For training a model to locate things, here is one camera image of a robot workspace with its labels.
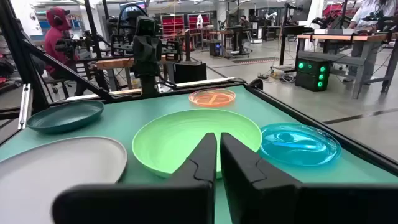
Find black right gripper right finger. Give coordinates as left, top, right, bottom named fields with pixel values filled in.
left=220, top=132, right=398, bottom=224

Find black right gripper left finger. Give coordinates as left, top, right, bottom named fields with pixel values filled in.
left=52, top=133, right=218, bottom=224

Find green bowls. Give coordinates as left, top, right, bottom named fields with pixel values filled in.
left=131, top=108, right=263, bottom=180

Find small blue transparent plate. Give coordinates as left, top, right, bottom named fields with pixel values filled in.
left=258, top=123, right=342, bottom=167

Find small orange transparent plate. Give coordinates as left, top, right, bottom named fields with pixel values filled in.
left=188, top=88, right=236, bottom=108

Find dark teal plate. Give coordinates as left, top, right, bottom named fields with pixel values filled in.
left=26, top=100, right=105, bottom=134

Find large grey plate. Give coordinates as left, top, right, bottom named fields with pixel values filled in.
left=0, top=136, right=128, bottom=224

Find red storage bin shelf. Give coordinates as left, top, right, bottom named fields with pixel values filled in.
left=160, top=12, right=211, bottom=39

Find plain black computer case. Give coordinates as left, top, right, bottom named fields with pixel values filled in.
left=173, top=61, right=208, bottom=84

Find green table mat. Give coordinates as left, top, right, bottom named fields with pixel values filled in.
left=0, top=84, right=398, bottom=224

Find person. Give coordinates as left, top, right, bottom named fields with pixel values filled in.
left=43, top=6, right=94, bottom=97
left=343, top=0, right=398, bottom=85

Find black computer case green lights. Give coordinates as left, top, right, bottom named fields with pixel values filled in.
left=294, top=57, right=331, bottom=93

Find wooden workbench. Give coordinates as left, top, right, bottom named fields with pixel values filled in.
left=297, top=30, right=398, bottom=100

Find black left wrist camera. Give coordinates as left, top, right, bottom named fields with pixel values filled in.
left=136, top=15, right=159, bottom=37

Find aluminium frame bracket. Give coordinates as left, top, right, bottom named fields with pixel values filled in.
left=17, top=83, right=34, bottom=131

